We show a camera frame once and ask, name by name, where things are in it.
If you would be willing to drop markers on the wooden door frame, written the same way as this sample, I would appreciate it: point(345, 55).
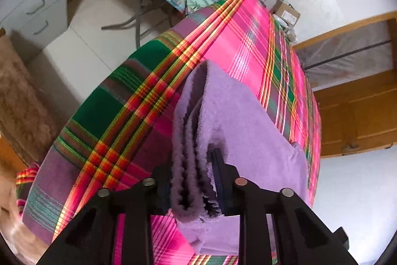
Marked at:
point(372, 23)

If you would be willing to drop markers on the clear plastic door curtain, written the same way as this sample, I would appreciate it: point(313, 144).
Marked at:
point(356, 66)

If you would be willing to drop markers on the purple fleece garment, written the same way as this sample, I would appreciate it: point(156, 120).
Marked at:
point(235, 116)

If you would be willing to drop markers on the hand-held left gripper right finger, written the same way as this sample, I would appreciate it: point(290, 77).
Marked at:
point(218, 178)

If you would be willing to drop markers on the pink green plaid blanket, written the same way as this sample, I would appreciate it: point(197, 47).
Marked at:
point(124, 113)

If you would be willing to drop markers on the wooden door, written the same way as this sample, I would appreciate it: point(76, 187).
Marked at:
point(366, 116)

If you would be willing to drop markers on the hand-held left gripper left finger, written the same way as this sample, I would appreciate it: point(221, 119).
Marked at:
point(161, 190)

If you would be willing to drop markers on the brown labelled cardboard box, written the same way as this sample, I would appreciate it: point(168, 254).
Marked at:
point(287, 12)

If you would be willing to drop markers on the brown plush throw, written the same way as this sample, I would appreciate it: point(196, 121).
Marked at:
point(18, 103)

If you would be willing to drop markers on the pile of plastic mailer bags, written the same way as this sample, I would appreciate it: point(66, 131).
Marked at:
point(288, 33)

